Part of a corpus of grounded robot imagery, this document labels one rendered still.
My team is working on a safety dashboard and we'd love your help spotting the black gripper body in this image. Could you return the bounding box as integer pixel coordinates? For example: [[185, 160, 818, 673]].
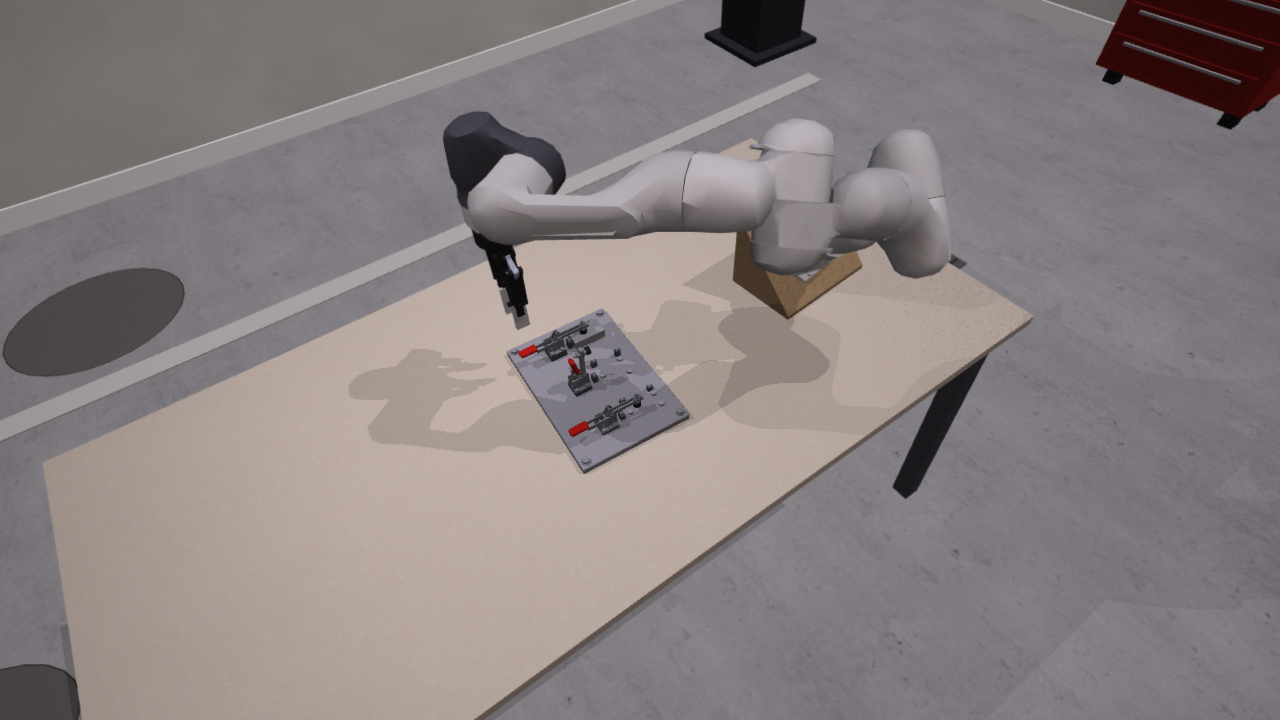
[[471, 229, 515, 269]]

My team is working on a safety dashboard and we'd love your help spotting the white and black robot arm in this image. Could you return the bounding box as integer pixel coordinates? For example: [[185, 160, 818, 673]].
[[443, 111, 952, 282]]

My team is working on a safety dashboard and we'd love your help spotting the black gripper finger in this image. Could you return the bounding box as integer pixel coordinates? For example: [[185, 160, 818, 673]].
[[486, 251, 512, 314], [492, 252, 530, 331]]

